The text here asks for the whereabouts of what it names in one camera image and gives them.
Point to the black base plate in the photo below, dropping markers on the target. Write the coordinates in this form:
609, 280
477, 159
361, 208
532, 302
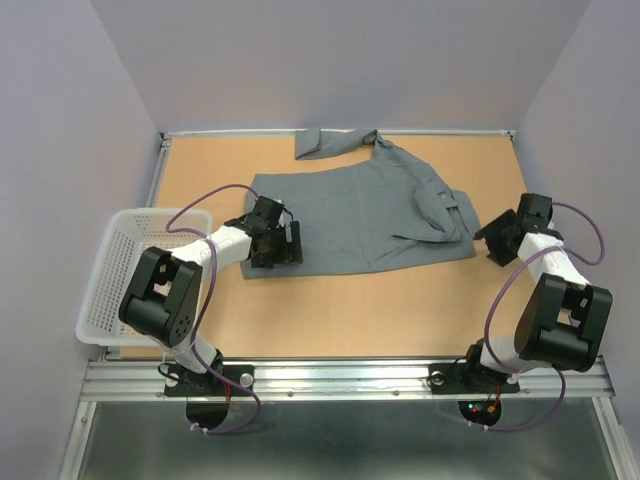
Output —
456, 378
182, 383

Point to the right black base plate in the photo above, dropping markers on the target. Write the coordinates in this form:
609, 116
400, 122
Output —
456, 378

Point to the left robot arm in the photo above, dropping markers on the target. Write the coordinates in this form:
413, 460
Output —
170, 290

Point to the aluminium mounting rail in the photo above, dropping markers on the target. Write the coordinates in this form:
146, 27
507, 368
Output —
335, 379

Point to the grey long sleeve shirt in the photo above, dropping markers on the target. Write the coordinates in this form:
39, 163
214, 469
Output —
390, 212

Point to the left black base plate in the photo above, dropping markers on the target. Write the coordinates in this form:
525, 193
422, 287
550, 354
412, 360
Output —
182, 383

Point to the white plastic basket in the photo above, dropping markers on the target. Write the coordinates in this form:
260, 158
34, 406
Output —
128, 234

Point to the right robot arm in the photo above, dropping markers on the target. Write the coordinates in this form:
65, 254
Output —
563, 322

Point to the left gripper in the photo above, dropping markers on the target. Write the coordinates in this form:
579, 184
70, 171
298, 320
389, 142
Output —
291, 250

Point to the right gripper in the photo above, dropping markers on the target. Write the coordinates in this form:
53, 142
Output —
498, 252

